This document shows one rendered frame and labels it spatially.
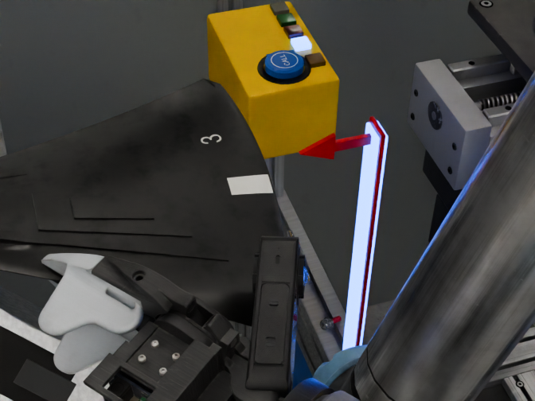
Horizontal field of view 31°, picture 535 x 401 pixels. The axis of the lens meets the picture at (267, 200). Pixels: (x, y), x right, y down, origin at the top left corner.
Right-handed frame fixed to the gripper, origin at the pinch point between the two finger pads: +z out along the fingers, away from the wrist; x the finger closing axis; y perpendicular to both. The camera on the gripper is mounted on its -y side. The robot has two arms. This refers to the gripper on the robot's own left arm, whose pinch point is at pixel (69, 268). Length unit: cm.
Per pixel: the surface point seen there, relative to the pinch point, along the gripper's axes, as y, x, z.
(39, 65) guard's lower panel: -45, 42, 60
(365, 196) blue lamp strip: -22.5, 8.2, -9.5
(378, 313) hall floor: -87, 128, 23
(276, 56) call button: -38.7, 13.9, 10.8
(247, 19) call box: -43.6, 15.4, 18.2
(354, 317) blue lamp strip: -20.7, 22.9, -9.9
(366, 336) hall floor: -80, 127, 22
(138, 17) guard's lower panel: -58, 37, 50
